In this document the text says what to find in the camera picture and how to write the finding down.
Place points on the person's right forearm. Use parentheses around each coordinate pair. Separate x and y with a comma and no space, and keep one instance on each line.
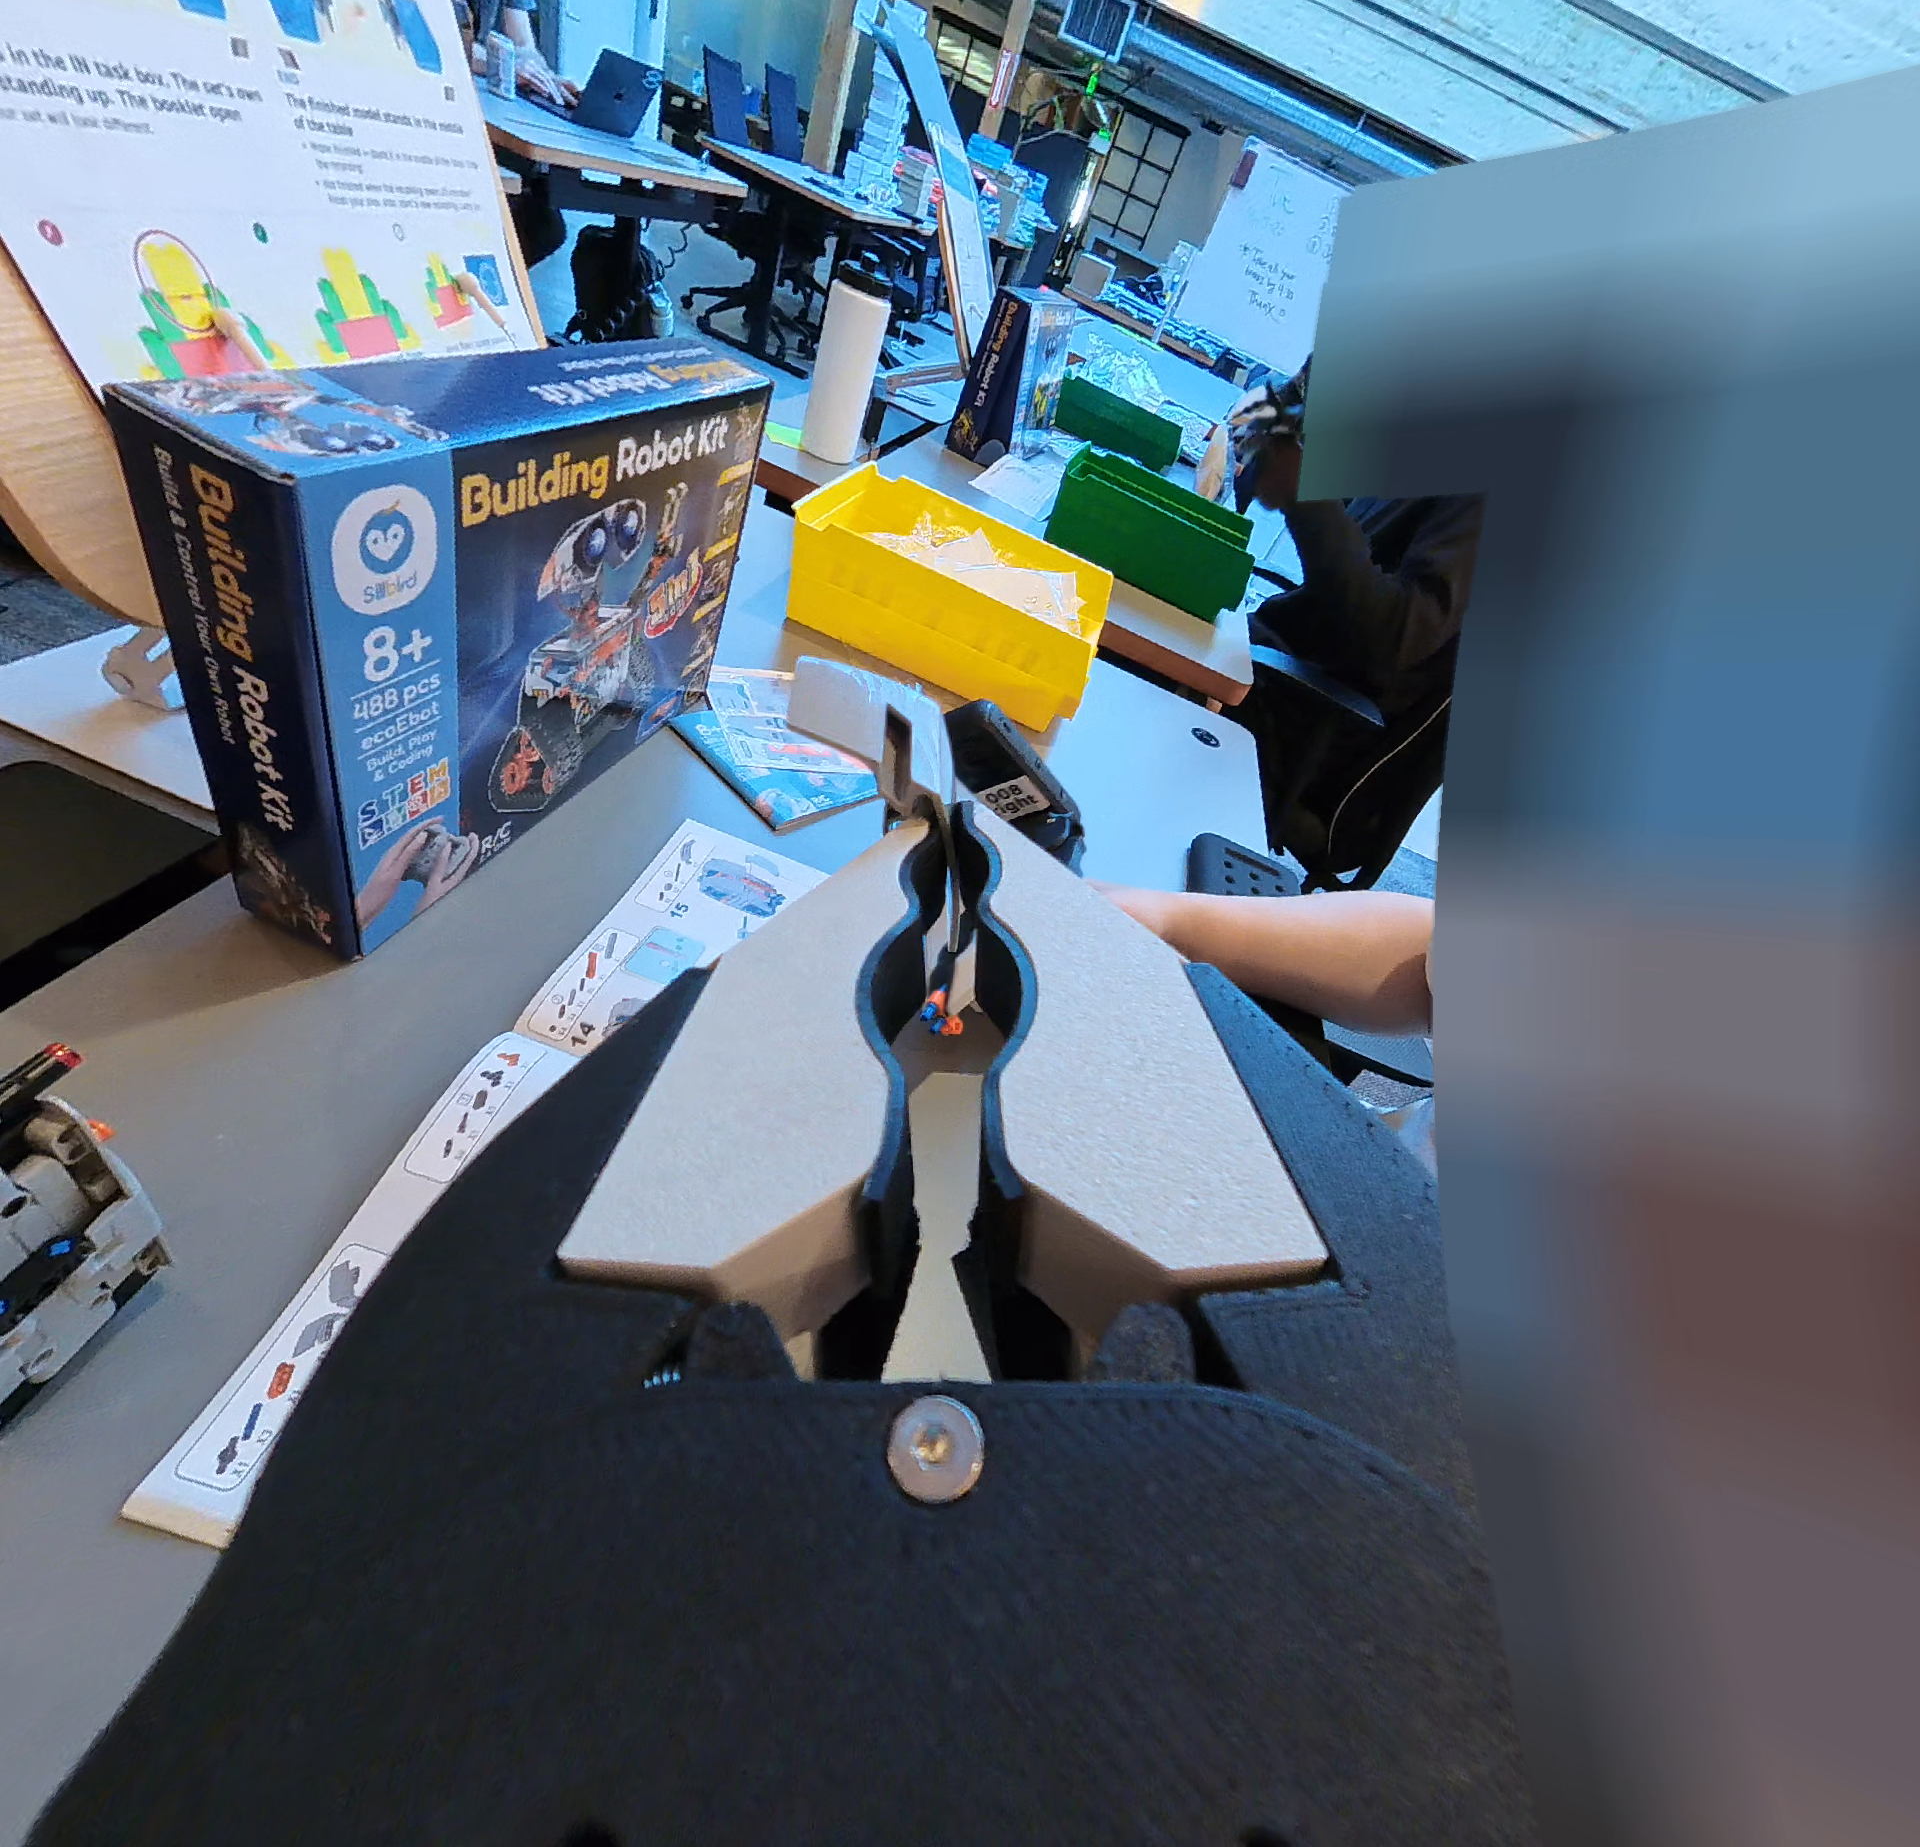
(1290,947)

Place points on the clear plastic bag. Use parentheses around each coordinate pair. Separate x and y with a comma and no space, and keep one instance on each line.
(990,573)

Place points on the wooden poster stand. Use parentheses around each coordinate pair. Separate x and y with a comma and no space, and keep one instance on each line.
(60,453)

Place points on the small robot kit box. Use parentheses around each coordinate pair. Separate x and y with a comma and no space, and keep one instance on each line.
(1005,378)

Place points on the grey curved panel piece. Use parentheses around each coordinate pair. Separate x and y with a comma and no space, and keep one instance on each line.
(841,699)

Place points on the black perforated chair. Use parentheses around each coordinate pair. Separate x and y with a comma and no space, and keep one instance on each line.
(1237,864)

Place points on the blue cover booklet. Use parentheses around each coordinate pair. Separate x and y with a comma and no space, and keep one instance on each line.
(781,782)

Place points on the large robot kit box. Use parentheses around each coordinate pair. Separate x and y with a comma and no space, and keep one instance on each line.
(571,573)

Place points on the green parts bin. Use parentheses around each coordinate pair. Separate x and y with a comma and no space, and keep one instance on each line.
(1118,422)
(1156,549)

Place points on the black backpack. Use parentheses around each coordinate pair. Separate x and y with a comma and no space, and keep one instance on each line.
(616,278)

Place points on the dark laptop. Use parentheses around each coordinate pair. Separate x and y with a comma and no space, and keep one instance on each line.
(617,93)

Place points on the blue office chair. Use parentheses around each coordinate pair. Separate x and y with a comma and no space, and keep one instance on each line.
(727,95)
(783,109)

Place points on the whiteboard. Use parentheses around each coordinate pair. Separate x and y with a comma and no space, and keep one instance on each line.
(1267,249)

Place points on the open instruction manual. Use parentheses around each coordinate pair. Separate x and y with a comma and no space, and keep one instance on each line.
(436,1202)

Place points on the partly built robot model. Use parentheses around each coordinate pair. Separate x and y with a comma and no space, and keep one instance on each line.
(75,1232)

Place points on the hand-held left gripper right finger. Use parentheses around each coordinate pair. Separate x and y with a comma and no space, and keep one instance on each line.
(1156,1127)

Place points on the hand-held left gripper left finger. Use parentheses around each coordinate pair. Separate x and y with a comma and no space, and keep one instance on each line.
(720,1127)

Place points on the orange beam with blue pins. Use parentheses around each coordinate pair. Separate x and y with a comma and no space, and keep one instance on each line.
(937,1009)

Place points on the white bottle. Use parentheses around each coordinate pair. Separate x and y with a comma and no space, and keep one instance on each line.
(841,378)

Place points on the instruction poster board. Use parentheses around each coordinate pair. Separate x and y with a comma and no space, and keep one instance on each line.
(225,152)

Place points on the yellow parts bin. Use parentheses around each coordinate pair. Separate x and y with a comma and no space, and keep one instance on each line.
(931,648)

